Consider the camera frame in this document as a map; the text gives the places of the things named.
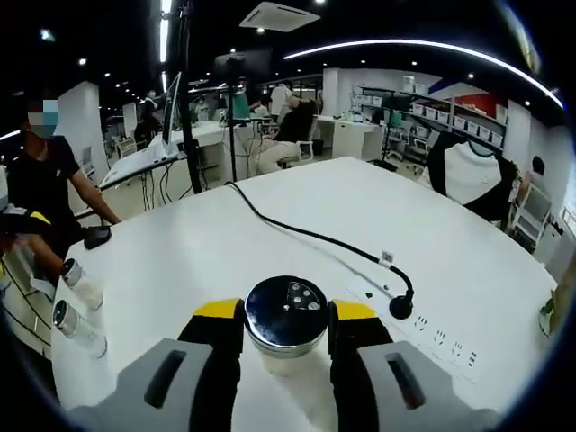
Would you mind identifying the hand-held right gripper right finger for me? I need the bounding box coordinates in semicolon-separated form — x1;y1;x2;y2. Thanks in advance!
327;299;500;432

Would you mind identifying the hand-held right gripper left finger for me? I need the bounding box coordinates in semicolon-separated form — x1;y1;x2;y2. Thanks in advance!
67;297;244;432

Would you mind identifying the short beige seasoning bottle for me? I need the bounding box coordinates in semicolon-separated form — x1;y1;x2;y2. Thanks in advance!
60;257;104;311

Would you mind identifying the short white seasoning bottle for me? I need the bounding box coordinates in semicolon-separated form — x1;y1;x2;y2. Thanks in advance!
51;299;109;359

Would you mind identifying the tall cream seasoning bottle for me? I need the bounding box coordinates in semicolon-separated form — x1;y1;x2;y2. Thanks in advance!
242;274;329;378

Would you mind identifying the black oval object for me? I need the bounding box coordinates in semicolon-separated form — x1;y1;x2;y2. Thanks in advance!
84;226;113;251

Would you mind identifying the white table socket panel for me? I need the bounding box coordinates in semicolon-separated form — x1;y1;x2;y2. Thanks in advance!
348;285;481;383

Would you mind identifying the white standing side table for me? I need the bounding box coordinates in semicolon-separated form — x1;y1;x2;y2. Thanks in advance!
97;148;203;212

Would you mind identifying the open laptop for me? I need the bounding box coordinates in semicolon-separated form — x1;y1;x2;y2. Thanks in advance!
143;70;188;166

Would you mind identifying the black tripod pole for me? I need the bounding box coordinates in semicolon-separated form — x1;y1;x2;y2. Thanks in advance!
173;0;206;195

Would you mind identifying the green potted plant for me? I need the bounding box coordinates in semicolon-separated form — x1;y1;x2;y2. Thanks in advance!
537;278;566;338

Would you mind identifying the chair with white black shirt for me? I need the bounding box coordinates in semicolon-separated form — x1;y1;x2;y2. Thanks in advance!
425;132;518;221

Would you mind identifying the white office chair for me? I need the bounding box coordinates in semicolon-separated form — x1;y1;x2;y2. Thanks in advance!
294;121;320;159
512;182;554;247

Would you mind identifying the white office desk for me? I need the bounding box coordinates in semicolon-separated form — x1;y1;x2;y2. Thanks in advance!
314;114;387;162

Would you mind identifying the black overhead monitor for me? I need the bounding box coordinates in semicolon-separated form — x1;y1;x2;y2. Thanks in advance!
214;48;274;86

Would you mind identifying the shelf of white storage bins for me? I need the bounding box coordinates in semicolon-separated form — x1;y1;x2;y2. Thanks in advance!
350;74;509;152

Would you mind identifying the ceiling air conditioner vent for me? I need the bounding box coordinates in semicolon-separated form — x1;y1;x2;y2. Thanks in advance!
238;1;321;33

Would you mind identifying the black power cable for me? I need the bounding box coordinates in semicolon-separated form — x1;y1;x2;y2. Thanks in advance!
223;181;415;320

